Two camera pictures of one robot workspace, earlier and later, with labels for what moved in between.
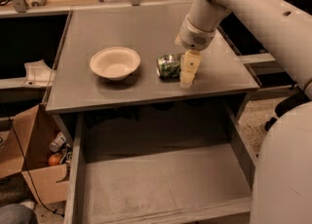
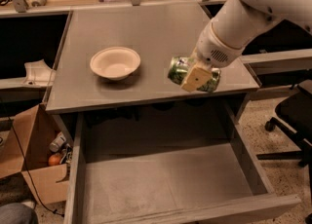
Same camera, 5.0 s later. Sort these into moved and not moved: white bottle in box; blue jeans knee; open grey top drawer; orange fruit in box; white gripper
Moved: white gripper
Not moved: orange fruit in box; white bottle in box; blue jeans knee; open grey top drawer
